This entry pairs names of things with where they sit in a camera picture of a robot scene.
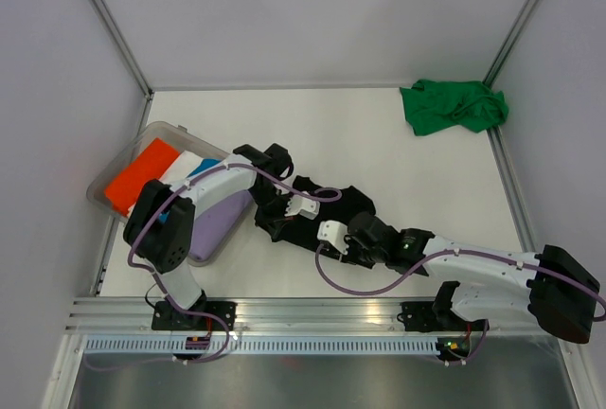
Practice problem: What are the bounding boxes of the green t shirt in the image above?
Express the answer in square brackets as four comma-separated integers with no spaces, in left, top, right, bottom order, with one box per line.
[400,80,509,136]

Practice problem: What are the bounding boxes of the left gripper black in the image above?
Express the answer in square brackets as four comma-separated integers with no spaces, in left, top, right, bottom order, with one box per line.
[246,183,298,239]

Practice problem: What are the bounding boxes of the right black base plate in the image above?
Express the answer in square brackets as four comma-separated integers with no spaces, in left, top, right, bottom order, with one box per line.
[397,301,490,333]

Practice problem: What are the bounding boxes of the aluminium front rail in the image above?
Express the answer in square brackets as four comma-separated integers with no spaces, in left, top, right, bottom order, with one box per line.
[65,295,579,335]

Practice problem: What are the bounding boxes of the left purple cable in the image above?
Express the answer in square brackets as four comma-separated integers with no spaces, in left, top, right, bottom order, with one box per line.
[127,162,343,309]

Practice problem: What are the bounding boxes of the left aluminium frame post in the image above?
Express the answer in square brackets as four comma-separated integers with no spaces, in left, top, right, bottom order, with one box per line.
[89,0,153,99]

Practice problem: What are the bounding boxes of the orange rolled t shirt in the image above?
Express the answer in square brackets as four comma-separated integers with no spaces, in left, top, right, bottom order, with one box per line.
[103,138,180,217]

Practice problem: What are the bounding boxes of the clear plastic bin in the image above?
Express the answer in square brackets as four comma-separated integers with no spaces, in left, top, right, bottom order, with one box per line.
[87,119,252,269]

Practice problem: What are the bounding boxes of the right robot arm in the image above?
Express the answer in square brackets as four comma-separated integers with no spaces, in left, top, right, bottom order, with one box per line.
[333,212,599,344]

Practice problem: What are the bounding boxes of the white slotted cable duct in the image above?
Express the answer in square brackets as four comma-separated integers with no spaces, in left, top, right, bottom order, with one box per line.
[84,335,438,355]

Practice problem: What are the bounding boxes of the right aluminium frame post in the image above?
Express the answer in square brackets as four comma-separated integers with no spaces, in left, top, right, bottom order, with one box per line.
[483,0,542,87]

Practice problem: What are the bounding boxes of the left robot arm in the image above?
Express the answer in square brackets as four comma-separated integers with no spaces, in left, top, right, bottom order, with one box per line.
[123,144,294,329]

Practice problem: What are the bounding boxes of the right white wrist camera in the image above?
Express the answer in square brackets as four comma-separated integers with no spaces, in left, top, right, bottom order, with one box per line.
[316,220,348,255]

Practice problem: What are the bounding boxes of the white rolled t shirt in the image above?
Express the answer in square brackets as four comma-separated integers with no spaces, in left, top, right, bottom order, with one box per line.
[115,144,202,216]

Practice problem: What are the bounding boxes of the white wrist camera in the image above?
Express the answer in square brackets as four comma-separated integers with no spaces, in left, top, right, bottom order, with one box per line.
[316,220,348,255]
[285,195,320,220]

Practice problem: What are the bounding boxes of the aluminium frame post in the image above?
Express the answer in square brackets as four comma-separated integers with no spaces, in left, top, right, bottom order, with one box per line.
[89,0,153,99]
[483,0,542,87]

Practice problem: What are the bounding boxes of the lilac rolled t shirt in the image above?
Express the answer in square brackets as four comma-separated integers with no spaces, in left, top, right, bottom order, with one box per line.
[187,191,252,267]

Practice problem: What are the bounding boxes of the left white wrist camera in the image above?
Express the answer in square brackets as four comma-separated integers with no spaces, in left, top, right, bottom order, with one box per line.
[285,195,320,220]

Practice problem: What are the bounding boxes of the black t shirt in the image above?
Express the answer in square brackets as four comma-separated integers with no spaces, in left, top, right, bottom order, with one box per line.
[249,175,376,252]

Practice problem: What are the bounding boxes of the blue rolled t shirt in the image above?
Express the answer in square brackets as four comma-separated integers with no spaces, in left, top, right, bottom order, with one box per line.
[160,151,220,184]

